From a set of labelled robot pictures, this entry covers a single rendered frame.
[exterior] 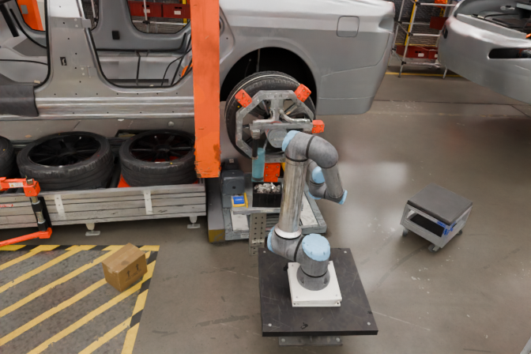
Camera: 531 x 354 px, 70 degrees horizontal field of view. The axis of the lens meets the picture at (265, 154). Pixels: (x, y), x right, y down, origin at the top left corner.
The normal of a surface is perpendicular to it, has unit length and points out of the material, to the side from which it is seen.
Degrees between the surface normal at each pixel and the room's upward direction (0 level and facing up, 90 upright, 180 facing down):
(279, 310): 0
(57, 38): 88
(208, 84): 90
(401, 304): 0
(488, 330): 0
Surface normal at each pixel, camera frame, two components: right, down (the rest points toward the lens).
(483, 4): 0.14, 0.07
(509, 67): -0.78, 0.26
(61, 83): 0.17, 0.52
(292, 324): 0.06, -0.87
